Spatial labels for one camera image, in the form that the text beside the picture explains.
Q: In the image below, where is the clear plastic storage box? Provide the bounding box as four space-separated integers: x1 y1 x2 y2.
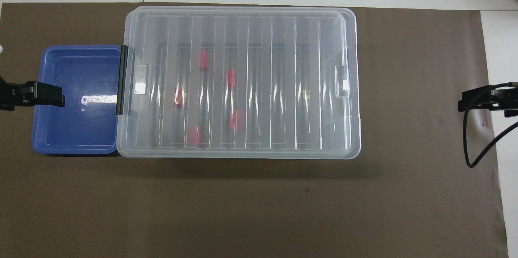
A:
116 6 362 160

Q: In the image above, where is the clear plastic lidded box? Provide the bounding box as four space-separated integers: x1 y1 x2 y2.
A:
117 6 362 160

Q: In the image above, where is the black box latch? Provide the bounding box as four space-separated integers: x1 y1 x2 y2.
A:
116 45 129 116

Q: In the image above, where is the blue plastic tray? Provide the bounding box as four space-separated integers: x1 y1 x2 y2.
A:
31 45 123 156

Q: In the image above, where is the black cable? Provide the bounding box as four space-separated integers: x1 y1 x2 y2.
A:
463 82 518 168

